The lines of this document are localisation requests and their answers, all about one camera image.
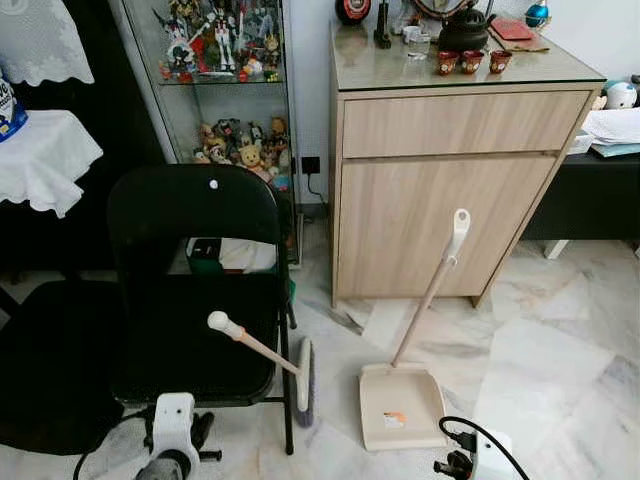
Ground slim black bottle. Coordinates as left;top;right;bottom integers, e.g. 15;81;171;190
374;0;394;50

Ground white lace tablecloth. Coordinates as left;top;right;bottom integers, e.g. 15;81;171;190
0;109;105;219

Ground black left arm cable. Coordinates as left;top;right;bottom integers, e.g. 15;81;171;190
72;413;153;480

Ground light wooden cabinet glass top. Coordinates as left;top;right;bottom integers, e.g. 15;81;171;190
329;24;608;309

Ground blue ball ornament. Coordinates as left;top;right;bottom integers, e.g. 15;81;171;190
524;1;552;30

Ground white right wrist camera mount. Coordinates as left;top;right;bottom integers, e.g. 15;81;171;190
470;430;527;480

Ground round red black ornament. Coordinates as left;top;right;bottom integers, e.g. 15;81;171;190
334;0;374;27

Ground red book on tray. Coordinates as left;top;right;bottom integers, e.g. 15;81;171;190
487;17;550;54

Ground white paper stack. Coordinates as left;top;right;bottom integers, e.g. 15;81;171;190
578;106;640;159

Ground black teapot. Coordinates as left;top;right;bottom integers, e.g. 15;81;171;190
437;8;492;54

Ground green bag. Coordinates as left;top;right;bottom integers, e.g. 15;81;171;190
185;237;225;277

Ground toy robot figures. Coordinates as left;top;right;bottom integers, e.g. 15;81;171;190
152;0;284;83

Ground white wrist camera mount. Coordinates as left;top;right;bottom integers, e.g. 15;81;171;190
152;393;201;471
470;430;527;480

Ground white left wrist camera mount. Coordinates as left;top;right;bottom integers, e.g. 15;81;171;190
152;393;201;471

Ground clear drinking glass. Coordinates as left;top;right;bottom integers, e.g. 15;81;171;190
402;25;432;60

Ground beige long-handled dustpan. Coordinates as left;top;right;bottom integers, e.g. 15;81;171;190
358;208;472;453

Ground small plush toys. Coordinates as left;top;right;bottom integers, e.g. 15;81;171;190
190;116;293;191

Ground black low desk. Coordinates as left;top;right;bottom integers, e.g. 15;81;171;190
520;148;640;243

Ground beige handled broom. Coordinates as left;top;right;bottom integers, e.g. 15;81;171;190
207;311;317;429

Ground white lace curtain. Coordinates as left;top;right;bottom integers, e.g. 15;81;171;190
0;0;96;87

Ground black folding chair white dot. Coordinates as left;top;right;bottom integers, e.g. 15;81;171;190
107;164;301;457

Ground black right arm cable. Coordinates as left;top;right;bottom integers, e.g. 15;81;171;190
439;416;532;480

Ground white bag blue strap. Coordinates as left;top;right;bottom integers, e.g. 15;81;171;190
216;238;280;274

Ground blue printed package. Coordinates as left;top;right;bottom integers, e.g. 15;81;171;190
0;75;29;142

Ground white round toy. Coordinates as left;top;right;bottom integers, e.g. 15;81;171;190
602;80;639;110

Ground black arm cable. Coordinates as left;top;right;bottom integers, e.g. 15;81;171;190
439;416;532;480
72;413;153;480

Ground glass display cabinet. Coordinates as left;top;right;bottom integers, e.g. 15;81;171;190
108;0;302;267

